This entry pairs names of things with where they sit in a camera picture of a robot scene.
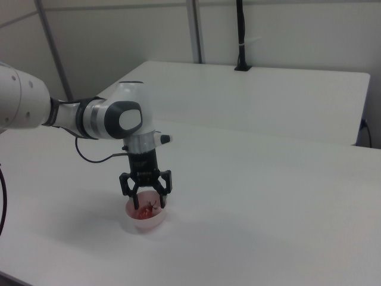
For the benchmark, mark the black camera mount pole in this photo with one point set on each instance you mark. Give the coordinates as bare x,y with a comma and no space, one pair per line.
241,35

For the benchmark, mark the red strawberry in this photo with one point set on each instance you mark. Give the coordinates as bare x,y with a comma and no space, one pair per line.
146,212

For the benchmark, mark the pink plastic bowl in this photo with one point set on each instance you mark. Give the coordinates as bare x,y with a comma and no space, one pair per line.
146,219

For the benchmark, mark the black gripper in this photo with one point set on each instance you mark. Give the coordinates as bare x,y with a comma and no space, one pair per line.
143,167

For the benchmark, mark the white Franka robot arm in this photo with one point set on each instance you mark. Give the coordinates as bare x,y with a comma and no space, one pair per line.
98,117

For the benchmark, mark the grey wall partition post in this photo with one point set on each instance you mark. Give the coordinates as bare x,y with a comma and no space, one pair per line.
196,31

